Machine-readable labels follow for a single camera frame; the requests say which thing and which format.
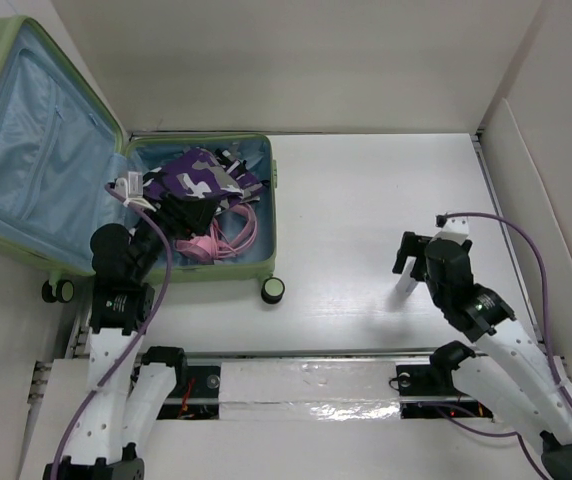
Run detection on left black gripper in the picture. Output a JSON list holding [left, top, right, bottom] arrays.
[[131, 191, 220, 281]]

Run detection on purple camouflage cloth bag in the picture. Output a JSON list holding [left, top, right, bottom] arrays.
[[142, 147, 269, 213]]

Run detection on pink headphones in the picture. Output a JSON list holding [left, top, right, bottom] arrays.
[[174, 204, 258, 264]]

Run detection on white plastic bottle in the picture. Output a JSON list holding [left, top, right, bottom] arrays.
[[395, 263, 418, 296]]

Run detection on green suitcase blue lining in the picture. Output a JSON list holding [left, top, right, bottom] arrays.
[[0, 16, 277, 300]]

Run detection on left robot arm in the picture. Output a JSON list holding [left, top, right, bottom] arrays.
[[43, 194, 217, 479]]

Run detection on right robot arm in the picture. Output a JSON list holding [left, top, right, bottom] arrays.
[[392, 231, 572, 479]]

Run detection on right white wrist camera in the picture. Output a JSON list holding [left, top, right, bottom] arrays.
[[433, 214, 469, 245]]

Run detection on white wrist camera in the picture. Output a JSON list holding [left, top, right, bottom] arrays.
[[113, 171, 144, 202], [433, 214, 469, 245]]

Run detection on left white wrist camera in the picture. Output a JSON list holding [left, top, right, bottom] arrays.
[[113, 171, 144, 202]]

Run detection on metal base rail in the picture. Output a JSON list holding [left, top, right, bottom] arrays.
[[157, 357, 493, 422]]

